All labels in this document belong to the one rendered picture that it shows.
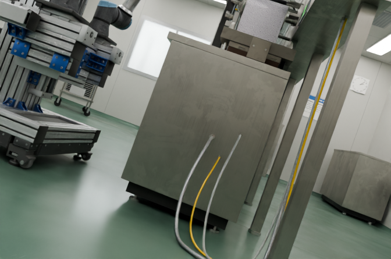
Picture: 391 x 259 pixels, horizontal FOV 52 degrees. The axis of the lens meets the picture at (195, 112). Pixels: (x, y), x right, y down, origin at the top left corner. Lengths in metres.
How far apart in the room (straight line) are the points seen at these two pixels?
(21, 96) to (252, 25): 1.37
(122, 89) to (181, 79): 6.16
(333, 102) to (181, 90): 0.82
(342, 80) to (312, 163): 0.33
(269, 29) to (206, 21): 5.85
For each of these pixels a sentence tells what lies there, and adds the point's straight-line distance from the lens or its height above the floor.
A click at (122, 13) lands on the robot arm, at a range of 2.82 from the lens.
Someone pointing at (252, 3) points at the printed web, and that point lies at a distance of 2.44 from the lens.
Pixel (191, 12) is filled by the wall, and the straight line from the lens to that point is 8.29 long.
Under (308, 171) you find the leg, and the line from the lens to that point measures 1.57.
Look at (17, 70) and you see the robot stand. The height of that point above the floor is 0.43.
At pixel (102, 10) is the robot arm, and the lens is 2.74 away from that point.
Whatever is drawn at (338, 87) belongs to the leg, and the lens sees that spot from 1.60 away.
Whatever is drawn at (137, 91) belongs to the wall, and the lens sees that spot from 8.15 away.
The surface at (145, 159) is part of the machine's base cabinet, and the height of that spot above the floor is 0.24.
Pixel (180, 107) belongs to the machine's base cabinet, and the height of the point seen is 0.54.
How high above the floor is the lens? 0.50
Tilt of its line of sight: 1 degrees up
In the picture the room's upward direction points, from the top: 20 degrees clockwise
